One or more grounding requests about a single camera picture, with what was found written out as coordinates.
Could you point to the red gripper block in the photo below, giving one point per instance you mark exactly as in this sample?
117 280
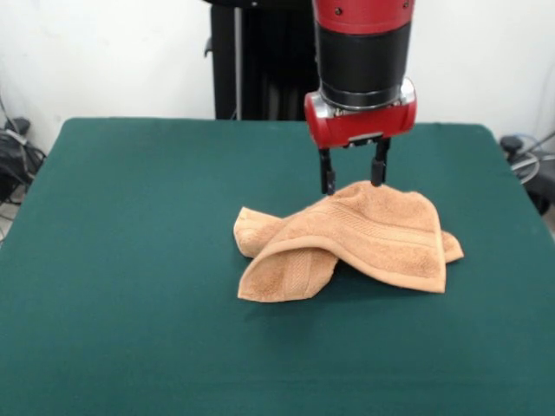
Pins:
360 125

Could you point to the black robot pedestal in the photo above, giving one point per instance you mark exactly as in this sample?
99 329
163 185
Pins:
260 65

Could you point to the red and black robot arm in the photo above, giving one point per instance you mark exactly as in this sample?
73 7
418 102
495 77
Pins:
362 56

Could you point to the orange terry towel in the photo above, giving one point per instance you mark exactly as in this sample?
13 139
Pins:
381 242

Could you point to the dark green table cloth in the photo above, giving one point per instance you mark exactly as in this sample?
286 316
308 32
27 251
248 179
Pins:
130 260

